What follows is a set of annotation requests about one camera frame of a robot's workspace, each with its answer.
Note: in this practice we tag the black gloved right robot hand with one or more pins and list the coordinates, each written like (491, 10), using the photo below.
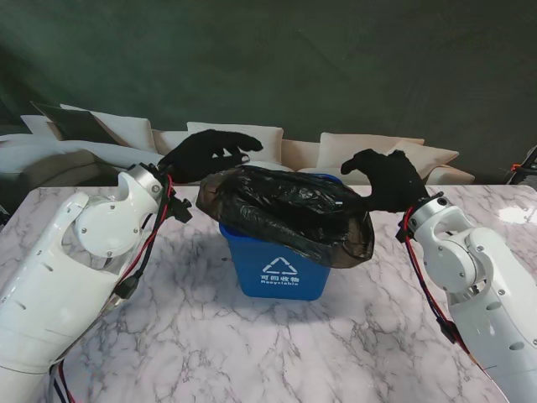
(394, 184)

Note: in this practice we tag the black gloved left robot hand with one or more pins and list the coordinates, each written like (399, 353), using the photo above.
(201, 155)

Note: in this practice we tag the black plastic garbage bag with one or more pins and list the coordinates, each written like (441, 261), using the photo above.
(293, 210)

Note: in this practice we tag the blue plastic recycling bin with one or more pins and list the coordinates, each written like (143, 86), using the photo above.
(277, 273)

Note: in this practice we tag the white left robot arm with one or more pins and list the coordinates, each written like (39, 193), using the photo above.
(63, 268)

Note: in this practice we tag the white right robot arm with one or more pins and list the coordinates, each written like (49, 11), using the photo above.
(470, 268)

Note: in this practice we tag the beige sofa back cushion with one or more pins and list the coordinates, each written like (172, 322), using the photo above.
(165, 138)

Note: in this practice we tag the long white sofa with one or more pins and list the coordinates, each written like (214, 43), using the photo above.
(138, 161)

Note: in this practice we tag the white sofa back cushion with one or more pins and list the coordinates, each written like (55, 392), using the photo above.
(38, 124)
(134, 130)
(270, 136)

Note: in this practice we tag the dark grey cushion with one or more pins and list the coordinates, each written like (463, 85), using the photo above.
(79, 124)

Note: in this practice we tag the black tripod with orange clip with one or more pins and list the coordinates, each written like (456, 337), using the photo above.
(529, 157)

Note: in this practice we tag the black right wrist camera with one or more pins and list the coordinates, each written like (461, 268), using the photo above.
(405, 235)

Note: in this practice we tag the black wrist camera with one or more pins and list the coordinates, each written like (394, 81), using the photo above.
(182, 210)
(405, 235)

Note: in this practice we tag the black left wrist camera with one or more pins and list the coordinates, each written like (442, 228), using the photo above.
(182, 210)

